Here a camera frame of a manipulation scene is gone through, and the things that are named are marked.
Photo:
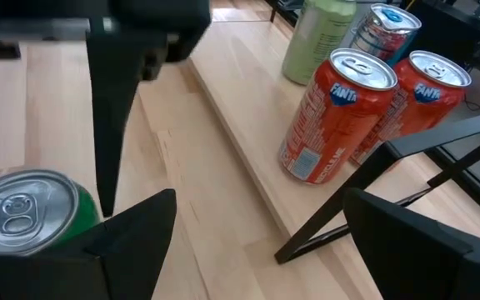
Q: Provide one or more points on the light green lime soda can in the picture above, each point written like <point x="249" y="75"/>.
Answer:
<point x="315" y="46"/>

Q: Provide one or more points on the silver blue Red Bull can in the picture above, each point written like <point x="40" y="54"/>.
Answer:
<point x="379" y="37"/>

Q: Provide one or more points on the green Sprite can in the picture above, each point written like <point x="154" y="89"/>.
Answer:
<point x="23" y="208"/>

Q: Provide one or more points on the orange Fanta can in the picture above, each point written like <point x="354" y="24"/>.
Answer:
<point x="427" y="108"/>
<point x="331" y="133"/>

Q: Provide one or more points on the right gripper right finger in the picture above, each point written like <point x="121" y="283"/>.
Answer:
<point x="423" y="266"/>

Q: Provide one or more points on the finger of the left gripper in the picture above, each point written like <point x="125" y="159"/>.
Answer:
<point x="115" y="104"/>

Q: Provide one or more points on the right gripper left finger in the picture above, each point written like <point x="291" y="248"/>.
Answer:
<point x="98" y="271"/>

